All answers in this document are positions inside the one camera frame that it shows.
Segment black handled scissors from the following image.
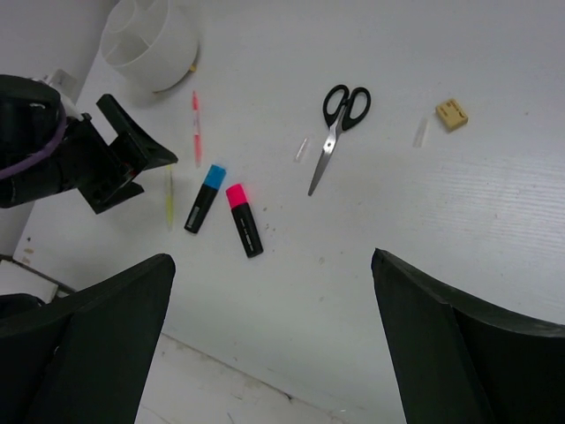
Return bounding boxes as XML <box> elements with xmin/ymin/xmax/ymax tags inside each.
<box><xmin>307</xmin><ymin>84</ymin><xmax>372</xmax><ymax>196</ymax></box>

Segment pink cap black marker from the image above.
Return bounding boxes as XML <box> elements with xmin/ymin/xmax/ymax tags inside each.
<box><xmin>225</xmin><ymin>184</ymin><xmax>263</xmax><ymax>258</ymax></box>

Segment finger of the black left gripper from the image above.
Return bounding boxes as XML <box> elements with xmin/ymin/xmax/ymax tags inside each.
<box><xmin>87</xmin><ymin>179</ymin><xmax>144</xmax><ymax>214</ymax></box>
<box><xmin>96</xmin><ymin>94</ymin><xmax>178</xmax><ymax>172</ymax></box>

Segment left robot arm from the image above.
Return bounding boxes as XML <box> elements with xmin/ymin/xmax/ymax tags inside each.
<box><xmin>1</xmin><ymin>75</ymin><xmax>178</xmax><ymax>214</ymax></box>

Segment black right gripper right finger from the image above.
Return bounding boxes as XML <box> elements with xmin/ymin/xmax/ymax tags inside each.
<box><xmin>372</xmin><ymin>249</ymin><xmax>564</xmax><ymax>423</ymax></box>

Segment clear pen cap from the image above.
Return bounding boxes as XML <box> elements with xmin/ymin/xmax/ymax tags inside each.
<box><xmin>294</xmin><ymin>137</ymin><xmax>309</xmax><ymax>163</ymax></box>
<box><xmin>412</xmin><ymin>117</ymin><xmax>429</xmax><ymax>148</ymax></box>

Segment white round compartment container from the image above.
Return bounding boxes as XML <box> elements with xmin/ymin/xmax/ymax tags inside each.
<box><xmin>99</xmin><ymin>0</ymin><xmax>200</xmax><ymax>92</ymax></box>

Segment tan eraser block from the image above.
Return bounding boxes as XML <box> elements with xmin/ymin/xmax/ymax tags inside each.
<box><xmin>435</xmin><ymin>98</ymin><xmax>469</xmax><ymax>133</ymax></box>

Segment yellow thin highlighter pen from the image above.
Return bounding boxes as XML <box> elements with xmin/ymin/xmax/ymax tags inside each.
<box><xmin>165</xmin><ymin>165</ymin><xmax>174</xmax><ymax>231</ymax></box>

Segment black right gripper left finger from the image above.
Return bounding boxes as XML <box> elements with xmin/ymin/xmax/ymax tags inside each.
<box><xmin>1</xmin><ymin>254</ymin><xmax>176</xmax><ymax>423</ymax></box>

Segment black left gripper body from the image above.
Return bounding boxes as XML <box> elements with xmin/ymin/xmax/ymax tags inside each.
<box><xmin>52</xmin><ymin>114</ymin><xmax>139</xmax><ymax>202</ymax></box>

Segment blue cap black marker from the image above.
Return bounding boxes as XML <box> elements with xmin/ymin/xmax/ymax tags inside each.
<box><xmin>184</xmin><ymin>164</ymin><xmax>226</xmax><ymax>234</ymax></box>

